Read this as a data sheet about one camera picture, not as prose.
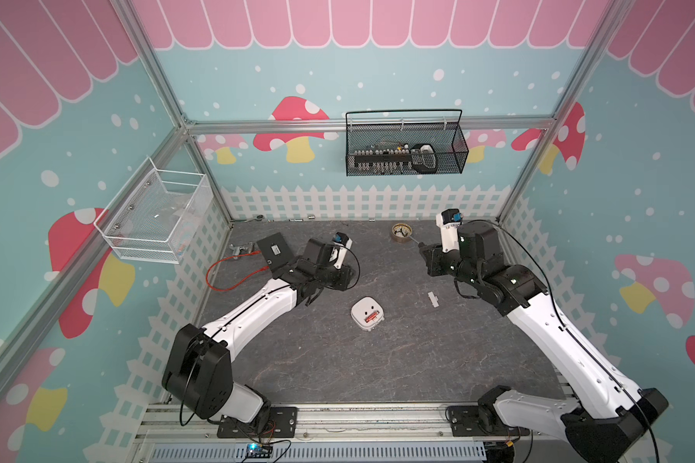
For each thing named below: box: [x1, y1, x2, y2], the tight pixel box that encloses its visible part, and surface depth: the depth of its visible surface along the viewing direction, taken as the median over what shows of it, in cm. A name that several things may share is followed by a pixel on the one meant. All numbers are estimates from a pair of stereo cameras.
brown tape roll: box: [390, 222, 414, 245], surface depth 118 cm
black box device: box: [256, 231, 295, 273], surface depth 111 cm
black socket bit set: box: [351, 143, 438, 175], surface depth 91 cm
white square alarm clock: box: [350, 296, 386, 332], surface depth 93 cm
